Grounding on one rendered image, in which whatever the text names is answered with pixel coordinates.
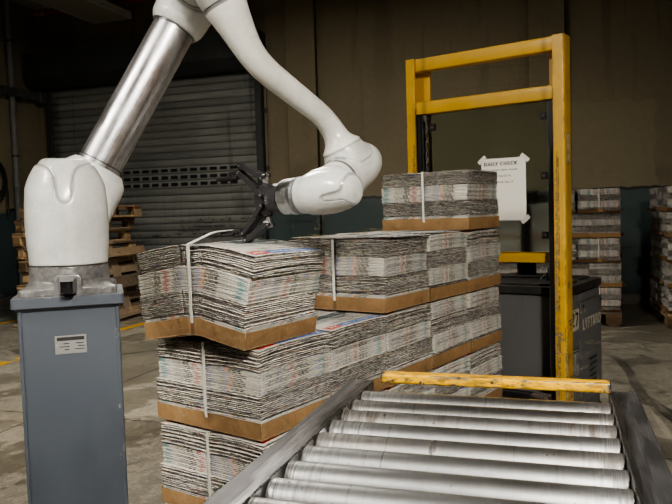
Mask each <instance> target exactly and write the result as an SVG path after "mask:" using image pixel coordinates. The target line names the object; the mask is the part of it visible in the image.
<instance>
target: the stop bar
mask: <svg viewBox="0 0 672 504"><path fill-rule="evenodd" d="M381 382H382V383H398V384H419V385H440V386H461V387H483V388H504V389H525V390H546V391H567V392H588V393H609V394H610V393H611V382H610V381H609V380H594V379H570V378H546V377H522V376H499V375H475V374H451V373H427V372H403V371H384V372H383V373H382V374H381Z"/></svg>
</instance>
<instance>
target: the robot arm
mask: <svg viewBox="0 0 672 504"><path fill-rule="evenodd" d="M153 19H154V20H153V22H152V24H151V26H150V27H149V29H148V31H147V33H146V35H145V36H144V38H143V40H142V42H141V44H140V45H139V47H138V49H137V51H136V53H135V55H134V56H133V58H132V60H131V62H130V64H129V65H128V67H127V69H126V71H125V73H124V74H123V76H122V78H121V80H120V82H119V83H118V85H117V87H116V89H115V91H114V93H113V94H112V96H111V98H110V100H109V102H108V103H107V105H106V107H105V109H104V111H103V112H102V114H101V116H100V118H99V120H98V121H97V123H96V125H95V127H94V129H93V130H92V132H91V134H90V136H89V138H88V140H87V141H86V143H85V145H84V147H83V149H82V150H81V152H80V154H79V155H73V156H70V157H67V158H45V159H42V160H40V161H39V162H38V164H36V165H35V166H34V167H33V169H32V170H31V172H30V174H29V176H28V179H27V181H26V184H25V188H24V227H25V239H26V247H27V253H28V261H29V282H28V284H27V286H26V287H25V288H23V289H21V290H19V291H18V298H21V299H23V298H37V297H51V296H68V295H84V294H105V293H116V292H117V280H116V279H114V278H111V277H110V269H109V262H108V251H109V222H110V221H111V219H112V216H113V214H114V212H115V210H116V208H117V206H118V204H119V202H120V199H121V197H122V195H123V193H124V186H123V181H122V178H120V177H119V175H120V174H121V172H122V170H123V168H124V166H125V164H126V163H127V161H128V159H129V157H130V155H131V153H132V152H133V150H134V148H135V146H136V144H137V142H138V141H139V139H140V137H141V135H142V133H143V131H144V129H145V128H146V126H147V124H148V122H149V120H150V118H151V117H152V115H153V113H154V111H155V109H156V107H157V106H158V104H159V102H160V100H161V98H162V96H163V95H164V93H165V91H166V89H167V87H168V85H169V84H170V82H171V80H172V78H173V76H174V74H175V72H176V71H177V69H178V67H179V65H180V63H181V61H182V60H183V58H184V56H185V54H186V52H187V50H188V49H189V47H190V45H191V43H195V42H197V41H199V40H200V39H201V38H202V37H203V36H204V34H205V33H206V31H207V30H208V28H209V27H210V26H211V24H212V26H213V27H214V28H215V29H216V30H217V32H218V33H219V34H220V36H221V37H222V38H223V40H224V41H225V43H226V44H227V45H228V47H229V48H230V49H231V51H232V52H233V54H234V55H235V56H236V58H237V59H238V60H239V62H240V63H241V64H242V65H243V66H244V68H245V69H246V70H247V71H248V72H249V73H250V74H251V75H252V76H253V77H254V78H255V79H256V80H257V81H258V82H259V83H261V84H262V85H263V86H264V87H266V88H267V89H268V90H270V91H271V92H272V93H274V94H275V95H276V96H278V97H279V98H280V99H282V100H283V101H285V102H286V103H287V104H289V105H290V106H291V107H293V108H294V109H295V110H297V111H298V112H300V113H301V114H302V115H304V116H305V117H306V118H308V119H309V120H310V121H311V122H312V123H313V124H314V125H315V126H316V127H317V128H318V129H319V131H320V133H321V134H322V136H323V139H324V142H325V150H324V153H323V157H324V164H325V165H324V166H322V167H320V168H317V169H314V170H312V171H310V172H309V173H307V174H305V175H304V176H301V177H295V178H289V179H283V180H281V181H280V182H279V183H276V184H269V178H270V177H271V174H270V173H263V172H261V171H259V170H257V169H255V168H253V167H251V166H249V165H247V164H241V163H238V164H237V168H238V169H237V171H234V172H229V173H228V177H223V178H217V179H216V181H217V182H226V181H233V180H239V179H241V180H242V181H243V182H244V183H246V184H247V185H248V186H249V187H250V188H251V190H252V191H253V192H254V193H255V194H254V201H255V202H254V208H256V210H255V211H254V213H253V216H252V217H251V219H250V220H249V221H248V223H247V224H246V226H245V227H244V228H243V229H236V230H231V231H225V232H221V235H230V234H233V237H234V238H236V237H243V238H244V239H243V242H244V243H250V242H253V241H254V240H255V239H256V238H258V237H259V236H260V235H261V234H263V233H264V232H265V231H266V230H267V229H269V228H272V227H275V223H274V222H272V217H271V216H272V215H274V214H282V213H283V214H285V215H286V214H291V215H292V214H293V215H298V214H311V215H327V214H334V213H339V212H343V211H345V210H348V209H350V208H352V207H354V206H355V205H356V204H358V203H359V202H360V200H361V198H362V195H363V191H364V190H365V189H366V188H367V187H368V186H370V184H371V183H372V182H373V181H374V180H375V179H376V178H377V176H378V174H379V173H380V170H381V167H382V156H381V154H380V152H379V150H378V149H377V148H376V147H375V146H374V145H372V144H370V143H367V142H364V141H362V140H361V138H360V137H359V136H356V135H353V134H351V133H350V132H348V131H347V129H346V128H345V127H344V125H343V124H342V122H341V121H340V120H339V118H338V117H337V116H336V115H335V113H334V112H333V111H332V110H331V109H330V108H329V107H328V106H327V105H326V104H325V103H324V102H322V101H321V100H320V99H319V98H318V97H317V96H315V95H314V94H313V93H312V92H311V91H310V90H308V89H307V88H306V87H305V86H304V85H302V84H301V83H300V82H299V81H298V80H297V79H295V78H294V77H293V76H292V75H291V74H289V73H288V72H287V71H286V70H285V69H284V68H282V67H281V66H280V65H279V64H278V63H277V62H276V61H275V60H274V59H273V58H272V57H271V56H270V54H269V53H268V52H267V51H266V49H265V48H264V46H263V44H262V42H261V40H260V38H259V36H258V33H257V31H256V28H255V25H254V22H253V19H252V16H251V13H250V10H249V6H248V3H247V0H156V2H155V4H154V7H153ZM246 172H247V173H249V174H251V175H253V176H256V177H259V179H260V180H261V181H263V184H262V185H259V184H258V183H257V182H256V181H255V180H253V179H252V178H251V177H250V176H249V175H248V174H247V173H246ZM264 216H265V217H266V220H265V221H263V224H261V225H259V226H258V227H257V228H256V229H255V230H254V228H255V227H256V226H257V224H258V223H259V222H260V220H261V219H262V218H263V217H264Z"/></svg>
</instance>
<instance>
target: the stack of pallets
mask: <svg viewBox="0 0 672 504"><path fill-rule="evenodd" d="M119 209H128V212H129V215H119ZM141 209H142V208H141V205H118V206H117V208H116V210H115V212H114V214H113V216H112V217H113V218H112V219H111V221H122V227H116V228H112V227H111V221H110V222H109V233H118V239H112V240H109V249H111V248H113V244H124V247H130V246H136V243H137V240H131V237H130V230H131V229H134V228H135V227H134V221H135V218H134V217H141V216H142V215H141ZM19 211H20V220H14V224H15V226H16V231H15V233H14V234H12V238H13V246H17V247H16V250H18V257H17V259H18V263H19V270H18V271H19V272H21V275H22V276H23V282H22V284H23V285H16V287H17V294H18V291H19V290H21V289H23V288H25V287H26V286H27V284H28V282H29V261H28V253H27V247H26V239H25V227H24V207H19Z"/></svg>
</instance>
